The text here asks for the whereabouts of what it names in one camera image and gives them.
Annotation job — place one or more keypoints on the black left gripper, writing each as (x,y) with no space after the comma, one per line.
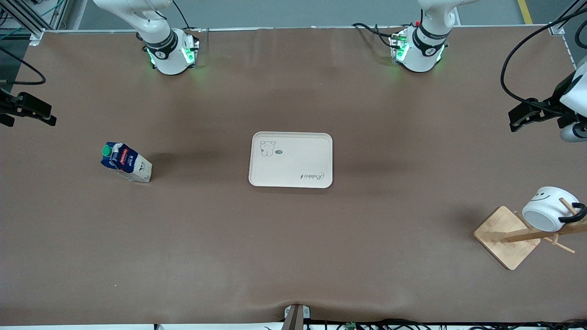
(550,105)

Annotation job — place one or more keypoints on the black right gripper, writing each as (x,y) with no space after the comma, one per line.
(5,105)

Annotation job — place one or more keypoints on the blue white milk carton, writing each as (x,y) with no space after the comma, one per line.
(130,165)

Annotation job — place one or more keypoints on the wooden mug rack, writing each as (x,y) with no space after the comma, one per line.
(500,233)

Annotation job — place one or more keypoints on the cream rectangular serving tray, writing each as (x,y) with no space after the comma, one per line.
(293,160)

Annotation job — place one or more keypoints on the aluminium frame post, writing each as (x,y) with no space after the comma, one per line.
(562,23)
(27,23)

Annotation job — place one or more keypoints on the front camera mounting post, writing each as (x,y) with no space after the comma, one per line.
(296,318)

